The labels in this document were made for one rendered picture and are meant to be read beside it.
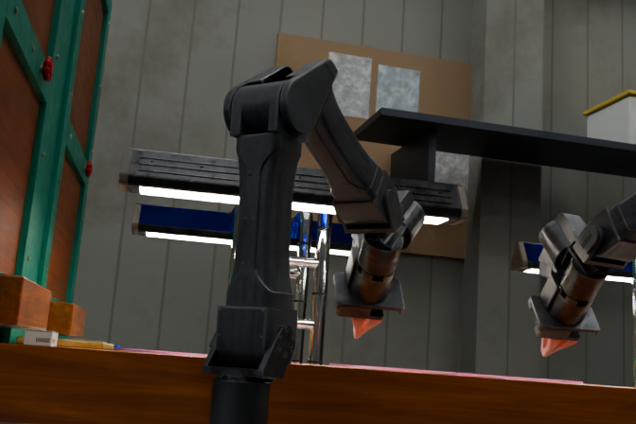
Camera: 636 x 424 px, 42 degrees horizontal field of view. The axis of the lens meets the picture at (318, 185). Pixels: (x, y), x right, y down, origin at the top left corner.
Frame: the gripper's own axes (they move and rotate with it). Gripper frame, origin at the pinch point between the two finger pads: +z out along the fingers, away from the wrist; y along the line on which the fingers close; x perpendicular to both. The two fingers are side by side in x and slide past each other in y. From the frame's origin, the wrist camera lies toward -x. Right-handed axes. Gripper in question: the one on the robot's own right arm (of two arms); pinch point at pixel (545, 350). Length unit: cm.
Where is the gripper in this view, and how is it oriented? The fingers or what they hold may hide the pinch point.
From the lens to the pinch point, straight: 145.0
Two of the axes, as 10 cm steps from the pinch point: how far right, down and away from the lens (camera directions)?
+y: -9.8, -1.0, -1.6
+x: 0.6, 6.2, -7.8
